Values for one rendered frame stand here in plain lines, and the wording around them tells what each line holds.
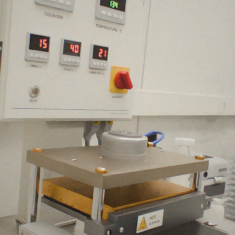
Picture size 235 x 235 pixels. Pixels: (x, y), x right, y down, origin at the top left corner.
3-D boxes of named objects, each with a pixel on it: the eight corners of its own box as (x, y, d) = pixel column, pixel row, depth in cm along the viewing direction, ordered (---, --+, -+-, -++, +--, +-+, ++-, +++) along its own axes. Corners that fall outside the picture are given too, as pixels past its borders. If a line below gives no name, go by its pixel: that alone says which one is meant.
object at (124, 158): (2, 193, 71) (7, 120, 70) (122, 176, 93) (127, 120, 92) (97, 241, 54) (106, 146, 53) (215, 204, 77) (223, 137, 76)
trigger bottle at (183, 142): (169, 204, 151) (176, 138, 149) (164, 198, 159) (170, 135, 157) (191, 205, 152) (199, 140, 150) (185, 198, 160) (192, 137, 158)
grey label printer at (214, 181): (151, 189, 170) (155, 149, 169) (180, 184, 184) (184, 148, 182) (200, 206, 153) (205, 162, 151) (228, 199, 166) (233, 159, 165)
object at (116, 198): (40, 202, 69) (44, 147, 68) (127, 186, 85) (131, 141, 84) (112, 235, 57) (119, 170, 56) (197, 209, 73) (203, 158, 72)
